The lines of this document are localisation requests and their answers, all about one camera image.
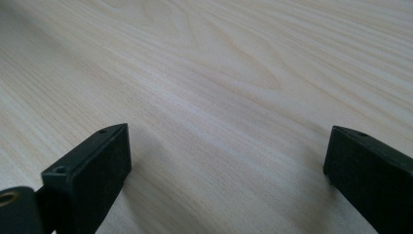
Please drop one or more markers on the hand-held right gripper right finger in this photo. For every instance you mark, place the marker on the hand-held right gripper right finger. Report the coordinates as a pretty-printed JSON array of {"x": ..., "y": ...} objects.
[{"x": 373, "y": 182}]

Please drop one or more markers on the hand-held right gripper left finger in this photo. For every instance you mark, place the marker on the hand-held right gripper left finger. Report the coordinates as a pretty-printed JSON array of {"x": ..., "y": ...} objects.
[{"x": 87, "y": 182}]

